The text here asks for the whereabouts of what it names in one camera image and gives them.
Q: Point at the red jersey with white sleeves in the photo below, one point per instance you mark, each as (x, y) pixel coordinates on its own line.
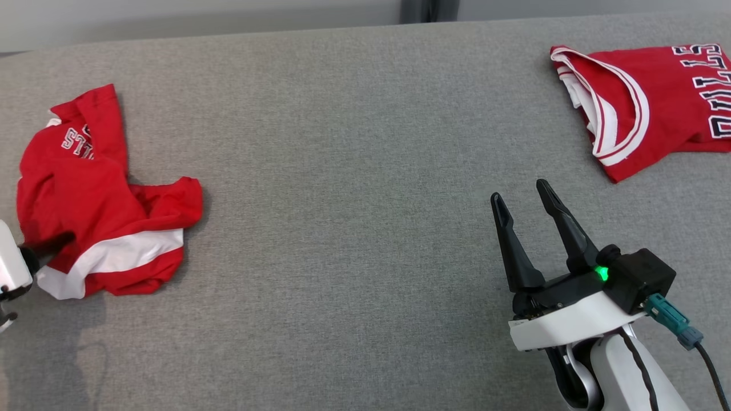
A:
(668, 108)

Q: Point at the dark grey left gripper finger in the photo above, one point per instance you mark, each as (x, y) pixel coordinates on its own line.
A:
(54, 248)

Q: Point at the red shorts with white stripe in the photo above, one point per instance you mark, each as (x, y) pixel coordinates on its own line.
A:
(74, 194)

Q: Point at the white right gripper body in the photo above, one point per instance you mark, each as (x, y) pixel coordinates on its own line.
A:
(565, 319)

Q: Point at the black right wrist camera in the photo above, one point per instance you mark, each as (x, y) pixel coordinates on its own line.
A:
(639, 277)

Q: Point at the grey partition post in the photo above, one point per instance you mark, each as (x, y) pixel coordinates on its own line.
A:
(428, 8)

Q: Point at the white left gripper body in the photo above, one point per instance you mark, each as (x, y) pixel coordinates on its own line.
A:
(11, 260)

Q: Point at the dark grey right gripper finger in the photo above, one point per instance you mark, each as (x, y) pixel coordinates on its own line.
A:
(517, 257)
(574, 240)

